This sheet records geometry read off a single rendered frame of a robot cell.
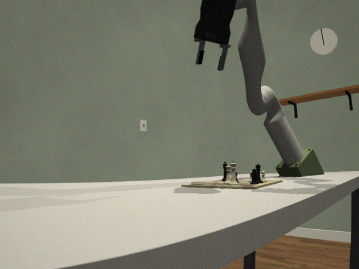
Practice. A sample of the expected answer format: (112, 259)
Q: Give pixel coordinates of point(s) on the black and cream chessboard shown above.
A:
(245, 185)

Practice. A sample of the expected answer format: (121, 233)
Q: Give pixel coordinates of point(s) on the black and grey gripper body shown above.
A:
(215, 17)

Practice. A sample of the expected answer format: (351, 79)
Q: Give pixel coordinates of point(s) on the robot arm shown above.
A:
(261, 98)

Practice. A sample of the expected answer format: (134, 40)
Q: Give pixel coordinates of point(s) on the white chess king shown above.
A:
(233, 175)

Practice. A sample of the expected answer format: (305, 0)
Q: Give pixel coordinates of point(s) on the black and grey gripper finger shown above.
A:
(223, 56)
(200, 50)

